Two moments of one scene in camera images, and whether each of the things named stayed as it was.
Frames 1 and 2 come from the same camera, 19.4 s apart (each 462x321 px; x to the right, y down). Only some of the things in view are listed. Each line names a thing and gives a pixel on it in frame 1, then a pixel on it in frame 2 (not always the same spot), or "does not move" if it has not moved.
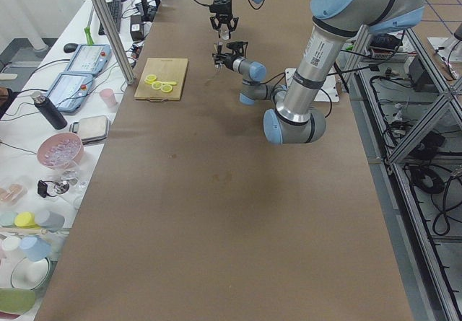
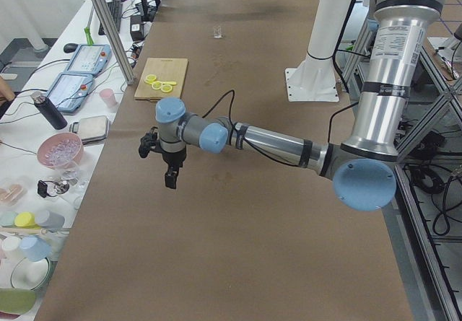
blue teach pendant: [68, 91] does not move
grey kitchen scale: [91, 129] does not move
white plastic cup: [11, 248] does not move
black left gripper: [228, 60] to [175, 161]
